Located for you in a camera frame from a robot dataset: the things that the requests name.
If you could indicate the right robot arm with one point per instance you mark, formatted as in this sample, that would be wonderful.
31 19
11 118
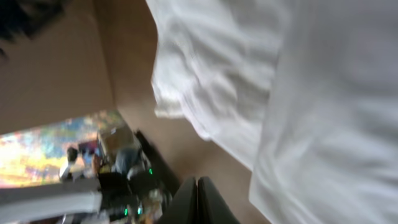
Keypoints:
112 198

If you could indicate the dark garment right side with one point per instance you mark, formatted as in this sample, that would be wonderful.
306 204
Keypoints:
28 17

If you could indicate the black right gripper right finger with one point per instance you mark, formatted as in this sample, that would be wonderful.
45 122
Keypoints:
212 208

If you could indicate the white t-shirt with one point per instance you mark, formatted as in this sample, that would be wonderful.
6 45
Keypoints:
303 93

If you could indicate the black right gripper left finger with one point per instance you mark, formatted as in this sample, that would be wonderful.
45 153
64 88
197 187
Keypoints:
183 209

